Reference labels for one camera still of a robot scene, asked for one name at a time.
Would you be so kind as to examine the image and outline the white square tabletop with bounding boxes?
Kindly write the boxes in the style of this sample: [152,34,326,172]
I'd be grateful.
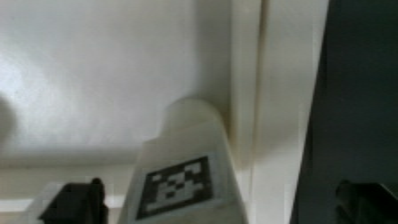
[0,0,237,224]

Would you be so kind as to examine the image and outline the white leg with tag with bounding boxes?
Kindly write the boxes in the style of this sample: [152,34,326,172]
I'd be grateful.
[116,99,246,224]

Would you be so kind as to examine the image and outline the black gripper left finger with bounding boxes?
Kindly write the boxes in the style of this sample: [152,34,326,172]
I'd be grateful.
[22,178,108,224]

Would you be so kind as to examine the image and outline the white L-shaped fence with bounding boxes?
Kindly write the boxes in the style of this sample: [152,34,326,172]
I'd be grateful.
[250,0,331,224]

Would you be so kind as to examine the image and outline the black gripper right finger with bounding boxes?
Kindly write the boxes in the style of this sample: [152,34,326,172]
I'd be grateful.
[333,180,398,224]

